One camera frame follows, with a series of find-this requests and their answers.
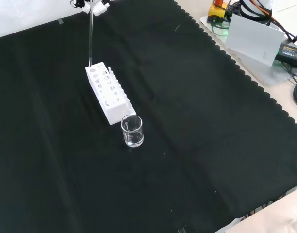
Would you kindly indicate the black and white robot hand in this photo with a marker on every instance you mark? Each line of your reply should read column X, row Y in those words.
column 97, row 7

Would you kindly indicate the clear glass rod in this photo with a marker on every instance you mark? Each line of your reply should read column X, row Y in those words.
column 91, row 36

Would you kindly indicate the white test tube rack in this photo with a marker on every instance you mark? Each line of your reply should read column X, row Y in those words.
column 114, row 112

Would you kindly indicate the yellow stop button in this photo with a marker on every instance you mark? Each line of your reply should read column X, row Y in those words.
column 215, row 12

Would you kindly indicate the small clear glass beaker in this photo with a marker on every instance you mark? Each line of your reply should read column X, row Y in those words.
column 132, row 138

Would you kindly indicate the black bench cloth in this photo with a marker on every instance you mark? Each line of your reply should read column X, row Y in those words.
column 187, row 121

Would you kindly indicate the white standing board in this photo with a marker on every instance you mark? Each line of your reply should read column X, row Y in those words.
column 252, row 36

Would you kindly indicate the black power adapter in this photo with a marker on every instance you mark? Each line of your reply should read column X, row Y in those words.
column 290, row 52

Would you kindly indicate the pale beige board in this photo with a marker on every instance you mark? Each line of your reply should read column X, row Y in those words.
column 272, row 213

